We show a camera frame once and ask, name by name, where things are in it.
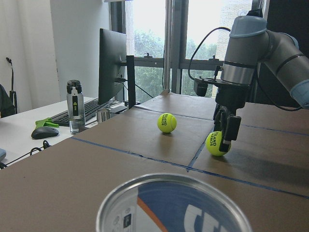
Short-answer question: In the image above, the clear water bottle black lid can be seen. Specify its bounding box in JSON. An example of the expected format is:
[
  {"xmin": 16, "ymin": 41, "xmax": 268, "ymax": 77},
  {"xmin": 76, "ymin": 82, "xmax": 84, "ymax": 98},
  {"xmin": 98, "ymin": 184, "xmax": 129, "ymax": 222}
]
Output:
[{"xmin": 67, "ymin": 80, "xmax": 85, "ymax": 134}]

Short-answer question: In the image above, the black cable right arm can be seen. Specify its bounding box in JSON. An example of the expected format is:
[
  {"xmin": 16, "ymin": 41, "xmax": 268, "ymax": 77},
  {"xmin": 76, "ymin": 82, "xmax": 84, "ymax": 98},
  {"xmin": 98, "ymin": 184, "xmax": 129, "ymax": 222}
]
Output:
[{"xmin": 187, "ymin": 27, "xmax": 231, "ymax": 80}]

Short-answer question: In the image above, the aluminium frame post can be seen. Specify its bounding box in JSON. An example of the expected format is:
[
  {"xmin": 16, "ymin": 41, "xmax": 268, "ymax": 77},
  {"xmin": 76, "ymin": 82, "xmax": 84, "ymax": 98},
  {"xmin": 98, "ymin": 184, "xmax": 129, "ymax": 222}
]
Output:
[{"xmin": 163, "ymin": 0, "xmax": 172, "ymax": 93}]

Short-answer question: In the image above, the black computer monitor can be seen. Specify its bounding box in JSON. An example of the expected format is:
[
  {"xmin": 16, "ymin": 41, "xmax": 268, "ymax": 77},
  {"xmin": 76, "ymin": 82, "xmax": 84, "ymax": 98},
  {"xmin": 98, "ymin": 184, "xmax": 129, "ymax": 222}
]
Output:
[{"xmin": 98, "ymin": 29, "xmax": 126, "ymax": 104}]

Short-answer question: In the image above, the steel cup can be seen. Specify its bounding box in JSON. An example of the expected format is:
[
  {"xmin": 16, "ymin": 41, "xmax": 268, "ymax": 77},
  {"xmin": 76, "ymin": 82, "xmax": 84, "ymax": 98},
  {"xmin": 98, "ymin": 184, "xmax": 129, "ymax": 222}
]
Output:
[{"xmin": 96, "ymin": 108, "xmax": 111, "ymax": 123}]

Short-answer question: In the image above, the green plastic tool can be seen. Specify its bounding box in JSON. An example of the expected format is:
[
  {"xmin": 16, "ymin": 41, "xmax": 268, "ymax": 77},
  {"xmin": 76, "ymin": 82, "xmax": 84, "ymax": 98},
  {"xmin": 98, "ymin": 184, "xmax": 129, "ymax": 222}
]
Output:
[{"xmin": 35, "ymin": 117, "xmax": 59, "ymax": 128}]

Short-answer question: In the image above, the clear tennis ball can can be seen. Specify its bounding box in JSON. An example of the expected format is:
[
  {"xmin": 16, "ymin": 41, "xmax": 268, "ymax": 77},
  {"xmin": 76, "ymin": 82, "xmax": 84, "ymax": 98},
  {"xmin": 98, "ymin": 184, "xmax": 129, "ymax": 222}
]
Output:
[{"xmin": 96, "ymin": 174, "xmax": 252, "ymax": 232}]

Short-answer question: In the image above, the black computer mouse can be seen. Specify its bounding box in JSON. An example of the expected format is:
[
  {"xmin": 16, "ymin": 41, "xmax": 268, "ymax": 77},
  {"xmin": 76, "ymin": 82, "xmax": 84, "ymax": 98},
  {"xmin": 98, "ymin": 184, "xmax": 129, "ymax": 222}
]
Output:
[{"xmin": 31, "ymin": 126, "xmax": 59, "ymax": 140}]

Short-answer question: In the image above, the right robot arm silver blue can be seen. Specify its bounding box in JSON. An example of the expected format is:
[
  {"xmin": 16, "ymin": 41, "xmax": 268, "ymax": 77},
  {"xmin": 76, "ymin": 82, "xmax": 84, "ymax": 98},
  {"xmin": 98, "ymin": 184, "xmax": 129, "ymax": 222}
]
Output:
[{"xmin": 214, "ymin": 15, "xmax": 309, "ymax": 153}]

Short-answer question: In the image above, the yellow tennis ball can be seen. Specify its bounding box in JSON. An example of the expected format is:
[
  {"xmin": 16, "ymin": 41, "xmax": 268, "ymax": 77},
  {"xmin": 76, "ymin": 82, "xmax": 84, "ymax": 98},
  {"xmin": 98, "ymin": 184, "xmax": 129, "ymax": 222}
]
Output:
[
  {"xmin": 205, "ymin": 131, "xmax": 231, "ymax": 156},
  {"xmin": 157, "ymin": 113, "xmax": 177, "ymax": 133}
]

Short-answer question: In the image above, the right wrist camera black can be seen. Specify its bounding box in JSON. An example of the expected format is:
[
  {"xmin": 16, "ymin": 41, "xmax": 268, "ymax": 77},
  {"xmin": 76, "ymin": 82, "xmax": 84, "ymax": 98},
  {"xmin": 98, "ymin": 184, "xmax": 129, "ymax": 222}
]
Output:
[{"xmin": 194, "ymin": 78, "xmax": 219, "ymax": 97}]

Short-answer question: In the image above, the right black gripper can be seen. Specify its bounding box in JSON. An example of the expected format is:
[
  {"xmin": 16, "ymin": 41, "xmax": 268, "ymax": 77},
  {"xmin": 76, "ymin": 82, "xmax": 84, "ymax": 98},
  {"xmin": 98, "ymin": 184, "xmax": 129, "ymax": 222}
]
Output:
[{"xmin": 213, "ymin": 84, "xmax": 250, "ymax": 152}]

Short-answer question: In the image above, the black monitor stand post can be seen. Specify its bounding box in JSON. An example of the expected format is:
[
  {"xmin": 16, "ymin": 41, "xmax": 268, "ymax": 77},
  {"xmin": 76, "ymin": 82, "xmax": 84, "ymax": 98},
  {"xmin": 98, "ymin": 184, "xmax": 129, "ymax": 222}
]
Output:
[{"xmin": 126, "ymin": 55, "xmax": 136, "ymax": 109}]

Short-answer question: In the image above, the black keyboard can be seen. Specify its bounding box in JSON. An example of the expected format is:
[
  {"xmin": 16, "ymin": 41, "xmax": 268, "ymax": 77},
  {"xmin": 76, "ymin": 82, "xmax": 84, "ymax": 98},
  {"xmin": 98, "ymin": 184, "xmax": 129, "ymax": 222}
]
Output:
[{"xmin": 51, "ymin": 99, "xmax": 114, "ymax": 127}]

